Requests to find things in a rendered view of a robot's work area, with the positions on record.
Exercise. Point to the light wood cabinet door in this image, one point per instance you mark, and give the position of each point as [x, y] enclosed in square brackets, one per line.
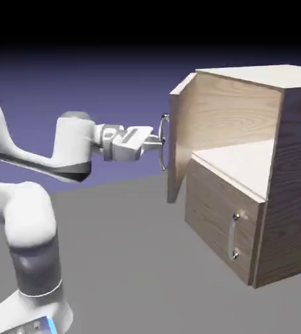
[181, 135]
[218, 216]

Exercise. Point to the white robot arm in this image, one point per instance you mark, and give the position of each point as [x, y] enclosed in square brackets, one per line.
[30, 214]

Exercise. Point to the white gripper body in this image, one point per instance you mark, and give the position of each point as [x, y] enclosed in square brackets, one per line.
[129, 144]

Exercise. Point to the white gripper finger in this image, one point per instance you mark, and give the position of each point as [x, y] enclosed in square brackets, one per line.
[152, 142]

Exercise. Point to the light wood cabinet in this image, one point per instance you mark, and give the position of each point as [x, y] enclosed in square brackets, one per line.
[291, 182]

